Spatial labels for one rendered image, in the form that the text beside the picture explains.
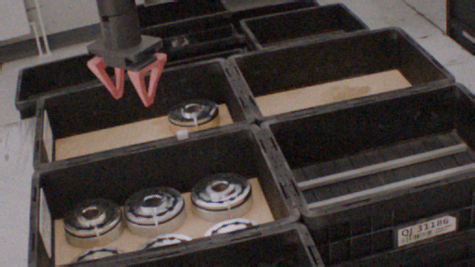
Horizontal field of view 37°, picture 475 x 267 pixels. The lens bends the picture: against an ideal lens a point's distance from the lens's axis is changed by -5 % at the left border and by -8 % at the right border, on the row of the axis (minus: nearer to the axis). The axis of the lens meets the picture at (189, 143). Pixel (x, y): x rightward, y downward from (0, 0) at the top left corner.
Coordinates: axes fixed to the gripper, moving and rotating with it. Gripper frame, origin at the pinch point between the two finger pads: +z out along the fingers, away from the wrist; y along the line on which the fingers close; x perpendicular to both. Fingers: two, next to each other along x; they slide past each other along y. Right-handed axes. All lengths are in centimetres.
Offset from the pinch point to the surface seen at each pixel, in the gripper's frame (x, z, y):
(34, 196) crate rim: 14.2, 14.0, 13.0
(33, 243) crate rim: 22.6, 14.9, 4.5
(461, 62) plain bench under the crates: -103, 35, -19
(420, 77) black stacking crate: -58, 18, -24
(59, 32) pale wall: -188, 99, 249
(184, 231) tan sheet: 0.7, 23.1, -6.4
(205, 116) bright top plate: -27.8, 20.0, 10.0
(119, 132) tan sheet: -20.0, 23.5, 27.0
